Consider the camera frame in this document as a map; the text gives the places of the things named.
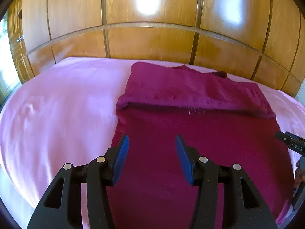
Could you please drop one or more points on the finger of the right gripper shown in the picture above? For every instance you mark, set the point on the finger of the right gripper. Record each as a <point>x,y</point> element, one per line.
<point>283,137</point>

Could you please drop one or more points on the right hand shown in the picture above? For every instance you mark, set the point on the right hand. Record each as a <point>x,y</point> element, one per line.
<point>299,176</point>

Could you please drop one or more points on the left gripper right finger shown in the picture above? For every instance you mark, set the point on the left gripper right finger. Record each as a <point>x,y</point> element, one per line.
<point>243,205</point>

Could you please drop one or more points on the dark red sweater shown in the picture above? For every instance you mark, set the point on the dark red sweater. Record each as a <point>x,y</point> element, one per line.
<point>226,121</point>

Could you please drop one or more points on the wooden door with handle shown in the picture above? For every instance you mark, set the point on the wooden door with handle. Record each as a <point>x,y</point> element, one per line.
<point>16,42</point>

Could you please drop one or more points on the wooden wardrobe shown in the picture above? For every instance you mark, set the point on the wooden wardrobe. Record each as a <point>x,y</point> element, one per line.
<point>261,40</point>

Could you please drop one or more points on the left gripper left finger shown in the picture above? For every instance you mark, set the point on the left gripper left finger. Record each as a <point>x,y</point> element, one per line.
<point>60,205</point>

